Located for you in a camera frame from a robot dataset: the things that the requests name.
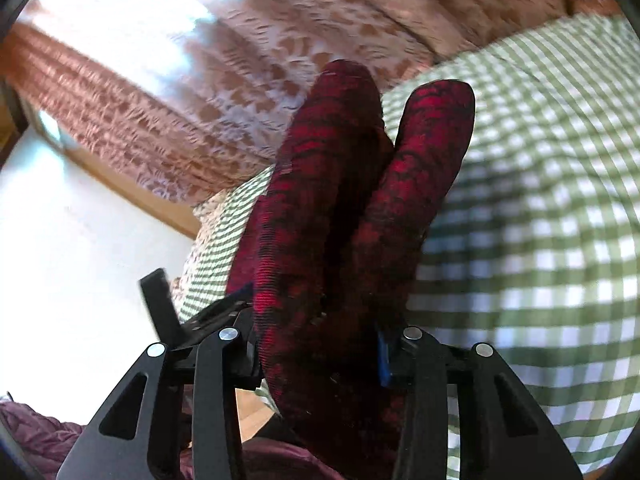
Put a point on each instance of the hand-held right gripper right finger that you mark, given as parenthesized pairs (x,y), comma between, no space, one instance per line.
(384,360)

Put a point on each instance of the wooden baseboard strip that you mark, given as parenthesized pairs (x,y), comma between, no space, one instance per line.
(140,192)

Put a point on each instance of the red patterned sweater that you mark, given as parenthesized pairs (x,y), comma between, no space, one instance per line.
(320,260)

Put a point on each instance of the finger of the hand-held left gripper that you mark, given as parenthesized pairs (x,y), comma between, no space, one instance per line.
(162,310)

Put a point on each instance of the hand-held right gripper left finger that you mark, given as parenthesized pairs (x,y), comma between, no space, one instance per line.
(220,365)

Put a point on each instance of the maroon quilted cloth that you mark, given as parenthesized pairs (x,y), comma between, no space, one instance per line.
(40,430)

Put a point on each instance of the green checked bedsheet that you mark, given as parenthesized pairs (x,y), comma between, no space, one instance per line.
(525,185)

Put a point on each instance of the brown floral curtain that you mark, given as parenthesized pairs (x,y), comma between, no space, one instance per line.
(300,35)

